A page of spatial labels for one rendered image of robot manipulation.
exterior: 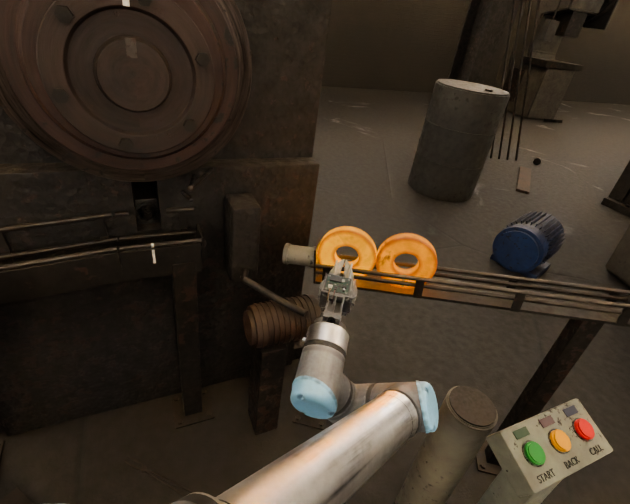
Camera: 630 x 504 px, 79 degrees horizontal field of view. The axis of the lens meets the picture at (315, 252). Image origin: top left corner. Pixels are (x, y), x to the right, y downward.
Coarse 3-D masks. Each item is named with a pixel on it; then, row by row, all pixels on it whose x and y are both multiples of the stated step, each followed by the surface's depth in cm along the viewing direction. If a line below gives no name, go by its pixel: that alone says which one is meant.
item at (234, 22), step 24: (216, 0) 73; (240, 24) 77; (240, 48) 79; (0, 72) 66; (240, 72) 82; (0, 96) 68; (240, 96) 84; (24, 120) 71; (240, 120) 87; (48, 144) 75; (216, 144) 88; (96, 168) 81; (120, 168) 82; (168, 168) 86; (192, 168) 89
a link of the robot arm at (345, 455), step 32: (384, 384) 77; (416, 384) 73; (352, 416) 58; (384, 416) 61; (416, 416) 67; (320, 448) 48; (352, 448) 51; (384, 448) 56; (256, 480) 40; (288, 480) 41; (320, 480) 43; (352, 480) 48
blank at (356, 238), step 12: (336, 228) 102; (348, 228) 100; (324, 240) 102; (336, 240) 101; (348, 240) 100; (360, 240) 100; (372, 240) 102; (324, 252) 104; (360, 252) 102; (372, 252) 101; (360, 264) 103; (372, 264) 103
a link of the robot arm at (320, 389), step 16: (304, 352) 77; (320, 352) 75; (336, 352) 76; (304, 368) 74; (320, 368) 73; (336, 368) 74; (304, 384) 71; (320, 384) 71; (336, 384) 73; (304, 400) 71; (320, 400) 70; (336, 400) 72; (320, 416) 74
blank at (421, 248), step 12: (396, 240) 98; (408, 240) 97; (420, 240) 97; (384, 252) 100; (396, 252) 100; (408, 252) 99; (420, 252) 98; (432, 252) 98; (384, 264) 102; (420, 264) 100; (432, 264) 99; (420, 276) 102; (432, 276) 101
